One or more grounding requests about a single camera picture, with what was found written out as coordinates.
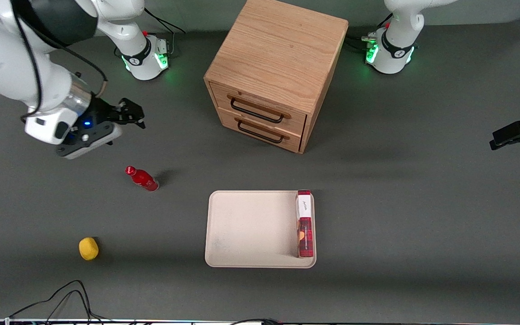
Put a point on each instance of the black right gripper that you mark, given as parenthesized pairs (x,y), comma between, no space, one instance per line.
(101,111)

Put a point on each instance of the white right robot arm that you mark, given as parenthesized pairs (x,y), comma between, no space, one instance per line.
(16,67)

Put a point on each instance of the wooden drawer cabinet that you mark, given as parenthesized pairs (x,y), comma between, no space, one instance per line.
(282,45)

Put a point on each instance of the red bottle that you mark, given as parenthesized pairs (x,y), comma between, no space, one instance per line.
(145,179)

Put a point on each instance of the yellow lemon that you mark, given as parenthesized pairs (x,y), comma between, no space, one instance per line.
(88,249)

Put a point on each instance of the beige plastic tray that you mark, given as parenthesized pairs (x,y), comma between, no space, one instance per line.
(251,234)

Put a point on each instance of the red and white carton box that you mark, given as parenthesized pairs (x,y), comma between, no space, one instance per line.
(305,234)

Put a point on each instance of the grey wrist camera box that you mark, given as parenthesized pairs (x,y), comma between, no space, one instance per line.
(95,144)

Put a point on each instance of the black clamp mount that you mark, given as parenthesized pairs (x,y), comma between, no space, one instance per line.
(513,133)

